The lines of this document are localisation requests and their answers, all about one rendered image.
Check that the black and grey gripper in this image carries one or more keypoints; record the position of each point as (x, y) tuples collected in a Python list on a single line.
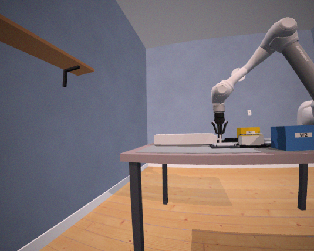
[(219, 122)]

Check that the blue open-top bin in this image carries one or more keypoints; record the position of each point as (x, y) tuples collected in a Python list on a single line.
[(293, 138)]

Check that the grey flat work mat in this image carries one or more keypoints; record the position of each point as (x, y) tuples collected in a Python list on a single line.
[(206, 149)]

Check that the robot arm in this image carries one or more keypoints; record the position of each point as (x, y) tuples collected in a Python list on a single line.
[(283, 38)]

